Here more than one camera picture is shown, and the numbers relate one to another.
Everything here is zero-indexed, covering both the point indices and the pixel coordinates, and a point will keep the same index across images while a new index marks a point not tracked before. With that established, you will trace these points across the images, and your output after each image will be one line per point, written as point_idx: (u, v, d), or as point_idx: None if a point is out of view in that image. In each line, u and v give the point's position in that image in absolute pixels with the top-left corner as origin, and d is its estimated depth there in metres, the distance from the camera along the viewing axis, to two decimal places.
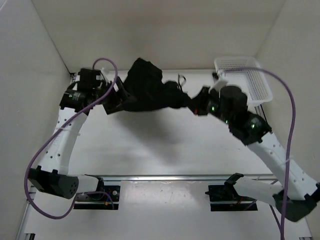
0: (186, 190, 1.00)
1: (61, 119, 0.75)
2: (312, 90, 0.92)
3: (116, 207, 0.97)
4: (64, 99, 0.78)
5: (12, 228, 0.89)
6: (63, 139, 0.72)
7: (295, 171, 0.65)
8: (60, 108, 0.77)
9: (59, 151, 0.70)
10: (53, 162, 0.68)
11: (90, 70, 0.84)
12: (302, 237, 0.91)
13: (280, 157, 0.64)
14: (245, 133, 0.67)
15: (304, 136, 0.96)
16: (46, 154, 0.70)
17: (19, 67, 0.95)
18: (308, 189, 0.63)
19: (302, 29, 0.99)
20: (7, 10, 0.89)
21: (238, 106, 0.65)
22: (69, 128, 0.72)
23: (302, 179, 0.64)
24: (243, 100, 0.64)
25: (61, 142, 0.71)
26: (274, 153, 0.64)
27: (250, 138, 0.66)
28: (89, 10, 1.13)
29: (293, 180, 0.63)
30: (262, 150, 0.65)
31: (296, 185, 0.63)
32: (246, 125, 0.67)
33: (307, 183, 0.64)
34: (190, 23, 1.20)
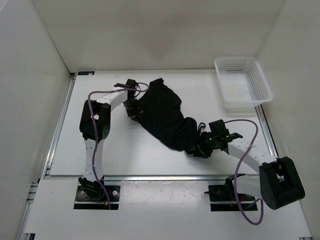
0: (186, 190, 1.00)
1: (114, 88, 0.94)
2: (312, 90, 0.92)
3: (116, 207, 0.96)
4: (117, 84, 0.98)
5: (12, 228, 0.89)
6: (115, 94, 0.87)
7: (258, 151, 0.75)
8: (113, 86, 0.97)
9: (110, 99, 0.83)
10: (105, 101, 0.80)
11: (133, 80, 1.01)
12: (301, 237, 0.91)
13: (244, 146, 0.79)
14: (223, 142, 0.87)
15: (304, 137, 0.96)
16: (100, 98, 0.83)
17: (19, 67, 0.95)
18: (266, 159, 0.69)
19: (301, 29, 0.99)
20: (7, 11, 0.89)
21: (217, 127, 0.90)
22: (119, 93, 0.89)
23: (263, 155, 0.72)
24: (218, 122, 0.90)
25: (113, 95, 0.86)
26: (240, 145, 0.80)
27: (227, 145, 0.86)
28: (89, 10, 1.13)
29: (254, 156, 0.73)
30: (233, 146, 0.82)
31: (256, 159, 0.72)
32: (224, 137, 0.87)
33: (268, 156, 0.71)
34: (190, 23, 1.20)
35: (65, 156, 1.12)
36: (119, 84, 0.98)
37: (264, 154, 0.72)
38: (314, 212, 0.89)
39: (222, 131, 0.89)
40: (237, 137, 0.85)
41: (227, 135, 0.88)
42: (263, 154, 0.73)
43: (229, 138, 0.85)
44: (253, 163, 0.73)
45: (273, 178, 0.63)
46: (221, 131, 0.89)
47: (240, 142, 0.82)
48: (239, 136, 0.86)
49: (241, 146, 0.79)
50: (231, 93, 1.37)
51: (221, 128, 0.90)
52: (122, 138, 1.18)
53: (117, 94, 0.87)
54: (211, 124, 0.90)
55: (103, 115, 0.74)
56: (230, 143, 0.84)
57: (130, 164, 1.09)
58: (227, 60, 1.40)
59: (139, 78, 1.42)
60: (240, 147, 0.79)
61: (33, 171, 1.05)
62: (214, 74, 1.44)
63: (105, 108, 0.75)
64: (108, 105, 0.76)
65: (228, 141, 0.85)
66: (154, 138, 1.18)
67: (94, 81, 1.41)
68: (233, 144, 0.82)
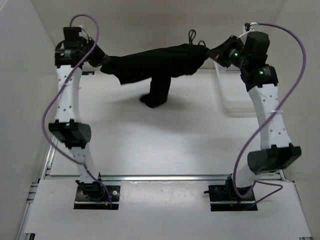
0: (187, 190, 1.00)
1: (61, 75, 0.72)
2: (312, 90, 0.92)
3: (116, 207, 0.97)
4: (57, 58, 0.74)
5: (12, 228, 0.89)
6: (70, 91, 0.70)
7: (278, 125, 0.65)
8: (56, 67, 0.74)
9: (71, 104, 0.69)
10: (68, 114, 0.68)
11: (72, 29, 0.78)
12: (302, 237, 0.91)
13: (269, 107, 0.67)
14: (251, 75, 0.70)
15: (304, 136, 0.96)
16: (59, 108, 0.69)
17: (19, 67, 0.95)
18: (278, 142, 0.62)
19: (301, 29, 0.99)
20: (7, 11, 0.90)
21: (258, 50, 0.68)
22: (71, 83, 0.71)
23: (279, 132, 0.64)
24: (264, 42, 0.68)
25: (69, 95, 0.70)
26: (266, 101, 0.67)
27: (253, 81, 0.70)
28: (89, 10, 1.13)
29: (270, 129, 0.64)
30: (257, 95, 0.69)
31: (269, 134, 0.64)
32: (255, 70, 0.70)
33: (282, 138, 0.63)
34: (190, 23, 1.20)
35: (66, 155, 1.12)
36: (62, 57, 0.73)
37: (281, 131, 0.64)
38: (314, 212, 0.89)
39: (259, 57, 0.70)
40: (270, 83, 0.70)
41: (261, 71, 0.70)
42: (280, 130, 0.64)
43: (260, 79, 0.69)
44: (264, 134, 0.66)
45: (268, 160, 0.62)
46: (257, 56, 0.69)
47: (268, 94, 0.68)
48: (272, 81, 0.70)
49: (266, 104, 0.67)
50: (231, 93, 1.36)
51: (260, 52, 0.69)
52: (122, 138, 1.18)
53: (72, 88, 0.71)
54: (253, 39, 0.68)
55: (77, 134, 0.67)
56: (258, 87, 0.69)
57: (130, 164, 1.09)
58: None
59: None
60: (265, 105, 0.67)
61: (33, 171, 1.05)
62: (214, 74, 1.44)
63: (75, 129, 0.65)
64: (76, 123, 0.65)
65: (259, 81, 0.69)
66: (153, 138, 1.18)
67: (95, 81, 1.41)
68: (259, 96, 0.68)
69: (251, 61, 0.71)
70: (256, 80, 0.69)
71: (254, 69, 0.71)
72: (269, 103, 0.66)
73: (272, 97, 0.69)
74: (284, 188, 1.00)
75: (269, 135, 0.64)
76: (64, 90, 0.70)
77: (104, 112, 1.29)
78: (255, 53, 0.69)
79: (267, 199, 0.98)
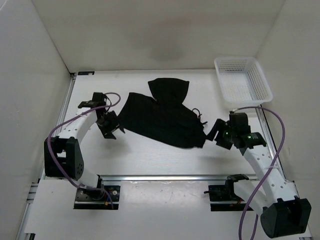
0: (186, 190, 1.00)
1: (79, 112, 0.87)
2: (312, 90, 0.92)
3: (116, 207, 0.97)
4: (81, 103, 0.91)
5: (12, 228, 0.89)
6: (80, 121, 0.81)
7: (278, 179, 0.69)
8: (78, 108, 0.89)
9: (75, 128, 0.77)
10: (70, 135, 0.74)
11: (100, 93, 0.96)
12: (301, 237, 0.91)
13: (264, 163, 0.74)
14: (241, 140, 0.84)
15: (304, 136, 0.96)
16: (64, 130, 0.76)
17: (19, 68, 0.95)
18: (283, 196, 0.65)
19: (302, 28, 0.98)
20: (7, 10, 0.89)
21: (238, 122, 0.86)
22: (86, 117, 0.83)
23: (281, 186, 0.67)
24: (242, 117, 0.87)
25: (79, 123, 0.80)
26: (260, 159, 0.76)
27: (245, 145, 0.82)
28: (89, 10, 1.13)
29: (271, 184, 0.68)
30: (251, 154, 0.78)
31: (272, 189, 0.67)
32: (245, 136, 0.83)
33: (286, 191, 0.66)
34: (190, 23, 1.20)
35: None
36: (83, 105, 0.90)
37: (282, 185, 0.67)
38: (314, 212, 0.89)
39: (244, 128, 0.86)
40: (260, 144, 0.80)
41: (249, 135, 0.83)
42: (281, 184, 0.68)
43: (250, 142, 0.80)
44: (267, 190, 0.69)
45: (282, 216, 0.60)
46: (241, 127, 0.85)
47: (260, 153, 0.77)
48: (262, 142, 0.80)
49: (261, 161, 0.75)
50: (231, 93, 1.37)
51: (243, 124, 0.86)
52: (122, 138, 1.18)
53: (84, 119, 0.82)
54: (233, 117, 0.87)
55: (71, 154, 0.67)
56: (249, 148, 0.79)
57: (130, 164, 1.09)
58: (227, 60, 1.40)
59: (139, 78, 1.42)
60: (259, 162, 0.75)
61: (33, 171, 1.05)
62: (214, 75, 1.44)
63: (71, 144, 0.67)
64: (74, 140, 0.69)
65: (248, 144, 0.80)
66: (153, 138, 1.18)
67: (95, 80, 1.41)
68: (252, 155, 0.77)
69: (237, 131, 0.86)
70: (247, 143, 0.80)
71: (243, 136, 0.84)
72: (262, 161, 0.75)
73: (265, 155, 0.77)
74: None
75: (272, 189, 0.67)
76: (77, 119, 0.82)
77: None
78: (238, 126, 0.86)
79: None
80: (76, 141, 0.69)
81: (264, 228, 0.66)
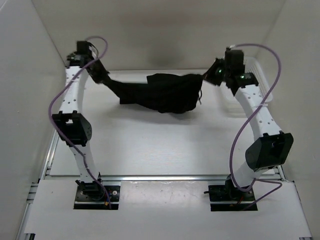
0: (186, 190, 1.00)
1: (69, 74, 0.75)
2: (312, 90, 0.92)
3: (116, 207, 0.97)
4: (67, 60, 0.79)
5: (12, 229, 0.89)
6: (75, 88, 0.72)
7: (265, 116, 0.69)
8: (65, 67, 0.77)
9: (75, 98, 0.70)
10: (72, 107, 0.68)
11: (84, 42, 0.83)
12: (301, 237, 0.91)
13: (254, 101, 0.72)
14: (234, 81, 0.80)
15: (304, 137, 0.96)
16: (63, 102, 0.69)
17: (19, 68, 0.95)
18: (270, 131, 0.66)
19: (301, 29, 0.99)
20: (7, 11, 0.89)
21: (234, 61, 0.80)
22: (78, 80, 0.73)
23: (268, 123, 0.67)
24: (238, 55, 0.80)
25: (75, 91, 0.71)
26: (251, 98, 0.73)
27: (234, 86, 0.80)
28: (89, 10, 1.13)
29: (259, 121, 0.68)
30: (242, 95, 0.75)
31: (260, 126, 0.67)
32: (237, 77, 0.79)
33: (272, 127, 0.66)
34: (189, 23, 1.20)
35: (65, 156, 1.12)
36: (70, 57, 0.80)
37: (269, 122, 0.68)
38: (314, 213, 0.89)
39: (238, 67, 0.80)
40: (252, 83, 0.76)
41: (242, 75, 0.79)
42: (268, 121, 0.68)
43: (242, 82, 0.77)
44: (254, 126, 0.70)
45: (265, 150, 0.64)
46: (235, 65, 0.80)
47: (252, 93, 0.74)
48: (254, 82, 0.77)
49: (252, 100, 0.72)
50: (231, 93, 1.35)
51: (238, 62, 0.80)
52: (122, 138, 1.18)
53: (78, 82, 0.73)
54: (229, 53, 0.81)
55: (80, 127, 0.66)
56: (242, 88, 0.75)
57: (130, 163, 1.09)
58: None
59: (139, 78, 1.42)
60: (250, 101, 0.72)
61: (33, 171, 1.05)
62: None
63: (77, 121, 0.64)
64: (79, 115, 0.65)
65: (240, 85, 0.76)
66: (153, 138, 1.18)
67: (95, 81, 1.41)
68: (243, 94, 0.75)
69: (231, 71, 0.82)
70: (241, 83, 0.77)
71: (236, 75, 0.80)
72: (253, 100, 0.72)
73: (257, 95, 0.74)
74: (283, 188, 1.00)
75: (259, 125, 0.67)
76: (71, 86, 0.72)
77: (104, 112, 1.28)
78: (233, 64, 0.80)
79: (267, 198, 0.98)
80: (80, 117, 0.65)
81: (249, 162, 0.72)
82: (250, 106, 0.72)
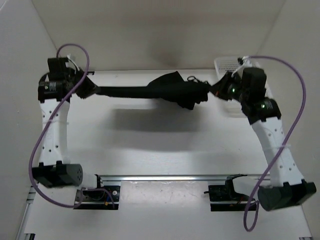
0: (186, 190, 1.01)
1: (46, 112, 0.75)
2: (312, 90, 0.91)
3: (116, 207, 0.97)
4: (41, 91, 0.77)
5: (12, 229, 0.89)
6: (55, 129, 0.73)
7: (286, 160, 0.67)
8: (40, 102, 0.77)
9: (57, 144, 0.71)
10: (54, 156, 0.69)
11: (58, 60, 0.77)
12: (302, 237, 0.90)
13: (274, 140, 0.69)
14: (252, 108, 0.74)
15: (304, 137, 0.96)
16: (43, 149, 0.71)
17: (18, 68, 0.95)
18: (290, 179, 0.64)
19: (302, 28, 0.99)
20: (6, 10, 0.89)
21: (254, 86, 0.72)
22: (57, 120, 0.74)
23: (289, 169, 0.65)
24: (262, 78, 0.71)
25: (55, 137, 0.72)
26: (272, 135, 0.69)
27: (254, 113, 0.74)
28: (88, 10, 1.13)
29: (280, 166, 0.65)
30: (262, 128, 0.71)
31: (280, 171, 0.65)
32: (257, 105, 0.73)
33: (293, 175, 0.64)
34: (189, 23, 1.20)
35: None
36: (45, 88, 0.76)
37: (290, 168, 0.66)
38: (314, 213, 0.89)
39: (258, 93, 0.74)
40: (273, 116, 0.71)
41: (263, 105, 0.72)
42: (290, 166, 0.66)
43: (262, 114, 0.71)
44: (272, 169, 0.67)
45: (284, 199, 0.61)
46: (255, 92, 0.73)
47: (274, 128, 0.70)
48: (276, 114, 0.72)
49: (272, 138, 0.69)
50: None
51: (258, 86, 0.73)
52: (122, 138, 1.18)
53: (58, 123, 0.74)
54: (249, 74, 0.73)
55: (65, 177, 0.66)
56: (262, 121, 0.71)
57: (130, 163, 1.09)
58: (228, 60, 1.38)
59: (139, 78, 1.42)
60: (270, 140, 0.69)
61: None
62: (214, 74, 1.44)
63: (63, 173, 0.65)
64: (63, 167, 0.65)
65: (258, 117, 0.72)
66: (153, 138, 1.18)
67: (94, 81, 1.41)
68: (264, 129, 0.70)
69: (250, 94, 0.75)
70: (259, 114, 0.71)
71: (256, 103, 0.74)
72: (274, 139, 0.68)
73: (278, 131, 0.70)
74: None
75: (280, 171, 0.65)
76: (49, 128, 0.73)
77: (104, 112, 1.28)
78: (253, 87, 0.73)
79: None
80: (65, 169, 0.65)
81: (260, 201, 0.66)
82: (271, 146, 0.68)
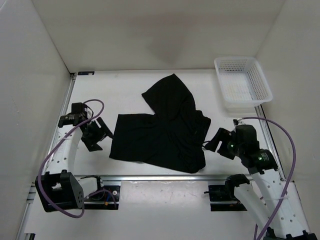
0: (186, 190, 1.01)
1: (61, 132, 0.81)
2: (312, 91, 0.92)
3: (116, 206, 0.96)
4: (60, 119, 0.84)
5: (13, 229, 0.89)
6: (67, 147, 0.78)
7: (287, 212, 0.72)
8: (58, 126, 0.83)
9: (65, 157, 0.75)
10: (61, 167, 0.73)
11: (80, 103, 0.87)
12: None
13: (273, 191, 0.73)
14: (250, 159, 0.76)
15: (304, 137, 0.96)
16: (52, 161, 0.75)
17: (19, 69, 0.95)
18: (292, 231, 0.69)
19: (301, 29, 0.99)
20: (7, 10, 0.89)
21: (248, 139, 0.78)
22: (71, 138, 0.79)
23: (290, 220, 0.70)
24: (252, 133, 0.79)
25: (66, 150, 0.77)
26: (271, 187, 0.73)
27: (252, 164, 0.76)
28: (89, 10, 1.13)
29: (281, 218, 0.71)
30: (261, 181, 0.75)
31: (282, 224, 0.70)
32: (254, 156, 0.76)
33: (294, 227, 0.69)
34: (190, 24, 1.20)
35: None
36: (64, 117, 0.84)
37: (291, 219, 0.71)
38: (314, 213, 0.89)
39: (252, 144, 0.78)
40: (270, 168, 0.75)
41: (260, 156, 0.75)
42: (290, 218, 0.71)
43: (259, 163, 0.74)
44: (275, 221, 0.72)
45: None
46: (249, 141, 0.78)
47: (271, 180, 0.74)
48: (273, 166, 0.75)
49: (271, 190, 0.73)
50: (231, 93, 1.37)
51: (252, 140, 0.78)
52: None
53: (70, 140, 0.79)
54: (241, 131, 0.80)
55: (68, 188, 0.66)
56: (260, 174, 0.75)
57: (130, 163, 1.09)
58: (227, 60, 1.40)
59: (139, 78, 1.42)
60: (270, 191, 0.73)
61: (33, 171, 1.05)
62: (214, 74, 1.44)
63: (67, 179, 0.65)
64: (68, 173, 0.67)
65: (256, 164, 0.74)
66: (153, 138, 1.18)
67: (94, 81, 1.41)
68: (263, 182, 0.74)
69: (244, 146, 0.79)
70: (257, 167, 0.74)
71: (252, 154, 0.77)
72: (273, 191, 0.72)
73: (276, 182, 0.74)
74: None
75: (282, 223, 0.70)
76: (63, 143, 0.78)
77: (104, 112, 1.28)
78: (247, 140, 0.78)
79: None
80: (70, 175, 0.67)
81: None
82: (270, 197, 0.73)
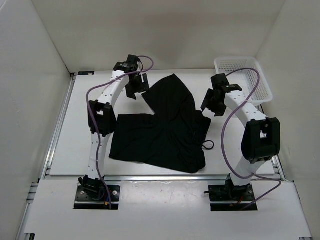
0: (186, 190, 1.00)
1: (114, 75, 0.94)
2: (312, 90, 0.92)
3: (116, 207, 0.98)
4: (116, 65, 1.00)
5: (12, 229, 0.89)
6: (115, 87, 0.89)
7: (251, 108, 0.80)
8: (113, 70, 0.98)
9: (111, 93, 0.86)
10: (107, 99, 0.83)
11: (135, 57, 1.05)
12: (302, 236, 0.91)
13: (239, 100, 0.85)
14: (222, 91, 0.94)
15: (304, 137, 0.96)
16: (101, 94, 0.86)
17: (18, 69, 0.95)
18: (256, 117, 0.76)
19: (301, 29, 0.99)
20: (6, 11, 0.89)
21: (218, 79, 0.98)
22: (120, 82, 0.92)
23: (254, 112, 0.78)
24: (221, 75, 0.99)
25: (114, 89, 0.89)
26: (236, 98, 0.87)
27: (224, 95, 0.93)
28: (89, 10, 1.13)
29: (246, 112, 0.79)
30: (229, 98, 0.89)
31: (247, 115, 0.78)
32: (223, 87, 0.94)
33: (257, 114, 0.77)
34: (189, 24, 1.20)
35: (66, 156, 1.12)
36: (119, 64, 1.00)
37: (255, 111, 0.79)
38: (314, 213, 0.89)
39: (223, 83, 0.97)
40: (236, 89, 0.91)
41: (227, 85, 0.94)
42: (254, 111, 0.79)
43: (228, 88, 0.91)
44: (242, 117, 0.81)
45: (255, 134, 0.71)
46: (221, 82, 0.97)
47: (237, 95, 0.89)
48: (239, 88, 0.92)
49: (237, 99, 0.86)
50: None
51: (222, 81, 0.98)
52: None
53: (118, 84, 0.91)
54: (213, 78, 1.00)
55: (107, 116, 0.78)
56: (227, 93, 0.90)
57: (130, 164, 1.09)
58: (227, 60, 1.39)
59: None
60: (236, 101, 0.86)
61: (33, 171, 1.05)
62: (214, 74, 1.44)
63: (107, 110, 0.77)
64: (110, 106, 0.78)
65: (227, 91, 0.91)
66: None
67: (94, 81, 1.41)
68: (230, 97, 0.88)
69: (217, 85, 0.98)
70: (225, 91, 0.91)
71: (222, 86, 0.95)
72: (238, 99, 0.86)
73: (241, 96, 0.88)
74: (283, 187, 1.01)
75: (247, 115, 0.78)
76: (113, 84, 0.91)
77: None
78: (217, 80, 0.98)
79: (266, 198, 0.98)
80: (111, 108, 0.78)
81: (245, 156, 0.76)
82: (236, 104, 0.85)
